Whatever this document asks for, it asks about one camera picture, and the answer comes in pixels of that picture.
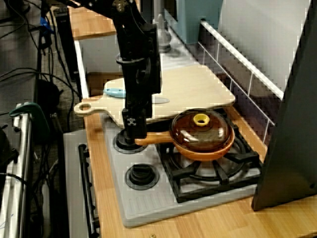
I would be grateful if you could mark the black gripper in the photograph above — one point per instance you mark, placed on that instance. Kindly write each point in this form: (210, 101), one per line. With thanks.
(137, 109)

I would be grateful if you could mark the orange toy frying pan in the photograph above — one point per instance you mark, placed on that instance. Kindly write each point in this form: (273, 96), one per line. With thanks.
(158, 140)

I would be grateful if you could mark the glass lid yellow knob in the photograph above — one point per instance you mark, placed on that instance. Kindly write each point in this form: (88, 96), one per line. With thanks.
(183, 134)

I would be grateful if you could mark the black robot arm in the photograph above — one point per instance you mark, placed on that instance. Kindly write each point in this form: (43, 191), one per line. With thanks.
(138, 49)

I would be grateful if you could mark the black stove knob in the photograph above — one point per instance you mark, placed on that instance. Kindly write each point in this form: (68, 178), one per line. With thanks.
(141, 177)
(119, 146)

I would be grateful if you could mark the light wooden cutting board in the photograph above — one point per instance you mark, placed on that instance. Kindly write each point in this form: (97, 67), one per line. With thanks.
(193, 89)

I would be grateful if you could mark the white toy oven door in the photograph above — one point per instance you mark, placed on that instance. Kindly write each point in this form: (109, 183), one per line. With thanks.
(74, 173)

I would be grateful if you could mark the grey toy stove plate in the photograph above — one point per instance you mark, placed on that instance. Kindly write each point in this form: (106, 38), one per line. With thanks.
(148, 205)

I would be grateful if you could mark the white toy sink basin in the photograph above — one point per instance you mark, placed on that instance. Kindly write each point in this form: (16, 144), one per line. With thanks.
(99, 54)

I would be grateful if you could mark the grey toy faucet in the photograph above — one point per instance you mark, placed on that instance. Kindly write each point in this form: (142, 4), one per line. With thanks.
(164, 37)

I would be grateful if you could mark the black burner grate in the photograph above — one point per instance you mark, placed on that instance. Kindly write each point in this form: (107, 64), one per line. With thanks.
(223, 183)

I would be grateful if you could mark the white metal tripod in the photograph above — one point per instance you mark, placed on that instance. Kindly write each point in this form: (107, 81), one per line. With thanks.
(22, 161)

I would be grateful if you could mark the wooden kitchen countertop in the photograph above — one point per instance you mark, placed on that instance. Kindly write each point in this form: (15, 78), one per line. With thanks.
(223, 223)

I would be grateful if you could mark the teal box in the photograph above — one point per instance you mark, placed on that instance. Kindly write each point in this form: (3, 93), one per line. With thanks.
(198, 17)

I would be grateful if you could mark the black slanted panel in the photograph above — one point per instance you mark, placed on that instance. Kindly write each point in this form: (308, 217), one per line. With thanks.
(292, 124)

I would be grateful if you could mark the black upright post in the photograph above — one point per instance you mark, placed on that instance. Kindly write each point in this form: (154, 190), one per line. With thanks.
(65, 44)

